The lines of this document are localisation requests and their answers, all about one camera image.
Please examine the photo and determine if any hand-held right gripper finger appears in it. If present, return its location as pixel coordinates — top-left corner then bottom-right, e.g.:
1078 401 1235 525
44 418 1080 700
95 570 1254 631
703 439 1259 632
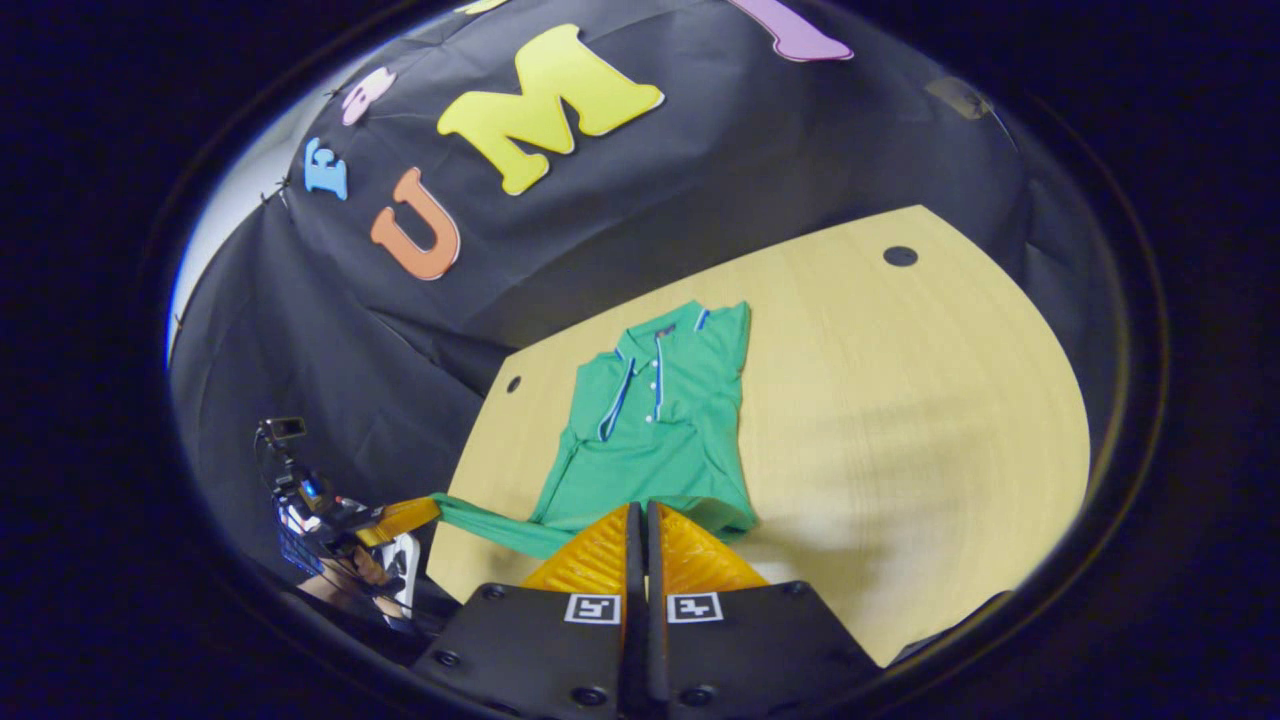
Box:
645 500 886 720
410 502 646 720

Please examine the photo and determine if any green T-shirt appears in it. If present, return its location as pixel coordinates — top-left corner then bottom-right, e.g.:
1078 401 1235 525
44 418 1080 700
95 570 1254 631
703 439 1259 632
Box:
430 298 761 561

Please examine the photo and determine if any black backdrop cloth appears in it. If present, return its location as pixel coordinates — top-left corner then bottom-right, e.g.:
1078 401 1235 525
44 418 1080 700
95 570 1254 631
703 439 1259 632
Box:
165 0 1121 621

